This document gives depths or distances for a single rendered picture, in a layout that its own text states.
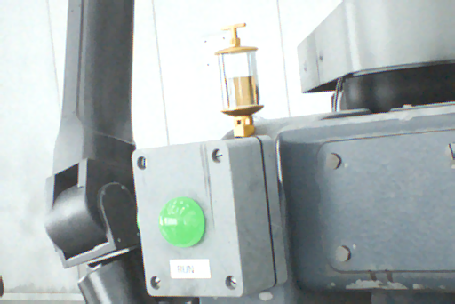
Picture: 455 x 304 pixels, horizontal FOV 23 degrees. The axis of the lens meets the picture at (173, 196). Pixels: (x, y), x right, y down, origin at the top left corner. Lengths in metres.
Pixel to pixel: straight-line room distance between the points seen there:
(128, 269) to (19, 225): 7.73
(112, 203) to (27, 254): 7.73
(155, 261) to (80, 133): 0.32
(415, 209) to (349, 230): 0.04
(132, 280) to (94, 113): 0.15
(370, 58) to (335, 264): 0.17
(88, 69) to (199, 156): 0.37
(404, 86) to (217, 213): 0.18
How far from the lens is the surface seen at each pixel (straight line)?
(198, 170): 0.65
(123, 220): 0.96
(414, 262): 0.64
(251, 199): 0.65
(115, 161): 0.98
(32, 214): 8.57
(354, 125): 0.65
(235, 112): 0.72
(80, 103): 1.00
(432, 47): 0.77
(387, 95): 0.76
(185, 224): 0.65
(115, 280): 0.96
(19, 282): 8.79
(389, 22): 0.77
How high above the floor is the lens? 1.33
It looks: 3 degrees down
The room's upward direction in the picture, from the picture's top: 6 degrees counter-clockwise
